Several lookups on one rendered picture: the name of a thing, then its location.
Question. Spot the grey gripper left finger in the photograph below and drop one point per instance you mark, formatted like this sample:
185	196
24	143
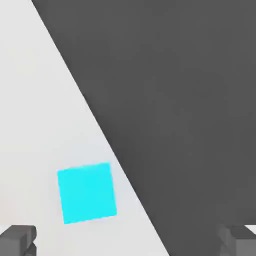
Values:
17	240

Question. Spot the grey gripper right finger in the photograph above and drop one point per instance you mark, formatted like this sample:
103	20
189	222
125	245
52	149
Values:
239	243

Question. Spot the small cyan cube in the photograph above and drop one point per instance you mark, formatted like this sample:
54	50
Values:
87	193

